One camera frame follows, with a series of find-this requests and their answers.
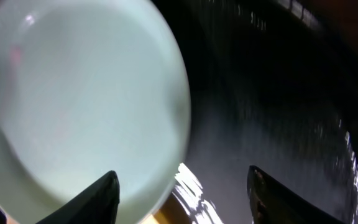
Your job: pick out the yellow plate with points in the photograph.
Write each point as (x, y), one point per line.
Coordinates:
(171, 212)

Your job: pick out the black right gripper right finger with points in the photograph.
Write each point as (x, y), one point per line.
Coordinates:
(273, 203)

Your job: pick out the pale green plate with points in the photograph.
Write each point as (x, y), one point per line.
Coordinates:
(89, 86)

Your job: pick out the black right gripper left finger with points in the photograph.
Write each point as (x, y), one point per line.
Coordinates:
(97, 204)

